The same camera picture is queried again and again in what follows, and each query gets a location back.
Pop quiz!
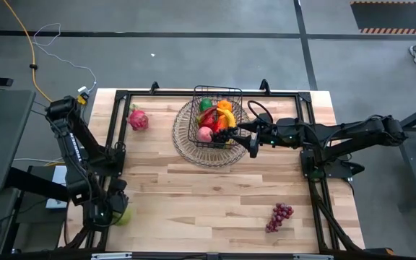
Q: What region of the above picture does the white cable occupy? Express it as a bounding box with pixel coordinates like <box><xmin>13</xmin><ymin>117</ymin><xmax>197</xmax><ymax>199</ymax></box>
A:
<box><xmin>32</xmin><ymin>22</ymin><xmax>98</xmax><ymax>93</ymax></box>

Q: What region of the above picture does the black aluminium table frame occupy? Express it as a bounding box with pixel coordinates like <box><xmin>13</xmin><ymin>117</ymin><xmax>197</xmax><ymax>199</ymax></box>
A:
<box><xmin>63</xmin><ymin>78</ymin><xmax>393</xmax><ymax>256</ymax></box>

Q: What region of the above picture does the black wire basket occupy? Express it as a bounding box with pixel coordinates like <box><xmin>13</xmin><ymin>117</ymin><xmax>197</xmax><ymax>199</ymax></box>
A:
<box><xmin>187</xmin><ymin>84</ymin><xmax>244</xmax><ymax>150</ymax></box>

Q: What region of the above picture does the green lime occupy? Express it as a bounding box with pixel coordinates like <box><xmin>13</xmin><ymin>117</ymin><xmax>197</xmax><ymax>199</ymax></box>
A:
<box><xmin>199</xmin><ymin>97</ymin><xmax>214</xmax><ymax>112</ymax></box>

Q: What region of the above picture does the dark purple grape bunch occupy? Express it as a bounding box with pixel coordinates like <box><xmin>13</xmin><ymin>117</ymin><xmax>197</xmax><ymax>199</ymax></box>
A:
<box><xmin>212</xmin><ymin>126</ymin><xmax>239</xmax><ymax>144</ymax></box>

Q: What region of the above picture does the black mat with hazard stripes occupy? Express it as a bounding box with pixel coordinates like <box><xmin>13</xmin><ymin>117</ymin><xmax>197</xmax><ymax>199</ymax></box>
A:
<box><xmin>350</xmin><ymin>0</ymin><xmax>416</xmax><ymax>35</ymax></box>

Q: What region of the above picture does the grey desk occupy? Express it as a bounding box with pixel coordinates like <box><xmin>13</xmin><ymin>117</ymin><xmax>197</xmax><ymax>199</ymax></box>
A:
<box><xmin>0</xmin><ymin>89</ymin><xmax>37</xmax><ymax>194</ymax></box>

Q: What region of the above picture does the red orange fruit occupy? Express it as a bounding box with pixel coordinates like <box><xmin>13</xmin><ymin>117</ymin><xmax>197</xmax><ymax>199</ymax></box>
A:
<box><xmin>213</xmin><ymin>114</ymin><xmax>229</xmax><ymax>133</ymax></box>

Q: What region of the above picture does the yellow banana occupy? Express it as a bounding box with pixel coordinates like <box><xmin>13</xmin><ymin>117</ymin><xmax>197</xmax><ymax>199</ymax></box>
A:
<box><xmin>217</xmin><ymin>107</ymin><xmax>238</xmax><ymax>129</ymax></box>

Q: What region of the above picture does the pink yellow peach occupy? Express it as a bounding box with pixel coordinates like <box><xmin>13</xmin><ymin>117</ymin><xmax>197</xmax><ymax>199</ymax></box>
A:
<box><xmin>196</xmin><ymin>126</ymin><xmax>215</xmax><ymax>143</ymax></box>

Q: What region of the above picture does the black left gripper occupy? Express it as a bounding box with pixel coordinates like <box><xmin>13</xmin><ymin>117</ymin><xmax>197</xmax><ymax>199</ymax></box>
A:
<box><xmin>84</xmin><ymin>191</ymin><xmax>129</xmax><ymax>230</ymax></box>

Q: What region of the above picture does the red grape bunch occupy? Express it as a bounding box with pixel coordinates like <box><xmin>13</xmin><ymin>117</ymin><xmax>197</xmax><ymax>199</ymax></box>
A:
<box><xmin>264</xmin><ymin>202</ymin><xmax>295</xmax><ymax>234</ymax></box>

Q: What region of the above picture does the pink dragon fruit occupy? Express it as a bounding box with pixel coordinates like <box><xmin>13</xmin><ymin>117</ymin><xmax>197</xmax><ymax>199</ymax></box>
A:
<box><xmin>126</xmin><ymin>103</ymin><xmax>150</xmax><ymax>131</ymax></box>

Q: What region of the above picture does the green pear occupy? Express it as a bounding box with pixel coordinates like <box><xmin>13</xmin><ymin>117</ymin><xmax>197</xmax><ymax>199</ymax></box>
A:
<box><xmin>113</xmin><ymin>207</ymin><xmax>134</xmax><ymax>228</ymax></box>

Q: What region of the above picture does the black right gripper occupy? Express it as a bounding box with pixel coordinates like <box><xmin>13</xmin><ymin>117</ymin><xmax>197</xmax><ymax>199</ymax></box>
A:
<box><xmin>232</xmin><ymin>117</ymin><xmax>305</xmax><ymax>159</ymax></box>

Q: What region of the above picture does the round woven placemat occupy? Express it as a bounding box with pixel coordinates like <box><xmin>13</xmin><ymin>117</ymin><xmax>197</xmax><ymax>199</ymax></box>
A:
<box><xmin>172</xmin><ymin>99</ymin><xmax>251</xmax><ymax>168</ymax></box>

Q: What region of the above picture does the yellow cable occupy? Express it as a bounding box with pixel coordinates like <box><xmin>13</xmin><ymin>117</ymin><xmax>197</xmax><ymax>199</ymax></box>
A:
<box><xmin>1</xmin><ymin>0</ymin><xmax>53</xmax><ymax>103</ymax></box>

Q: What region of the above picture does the black bar with light strips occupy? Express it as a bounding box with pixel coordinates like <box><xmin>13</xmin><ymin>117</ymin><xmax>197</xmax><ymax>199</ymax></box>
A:
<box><xmin>0</xmin><ymin>251</ymin><xmax>416</xmax><ymax>260</ymax></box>

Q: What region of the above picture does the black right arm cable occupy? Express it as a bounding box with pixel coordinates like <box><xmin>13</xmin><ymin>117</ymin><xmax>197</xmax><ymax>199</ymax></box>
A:
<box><xmin>246</xmin><ymin>100</ymin><xmax>274</xmax><ymax>126</ymax></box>

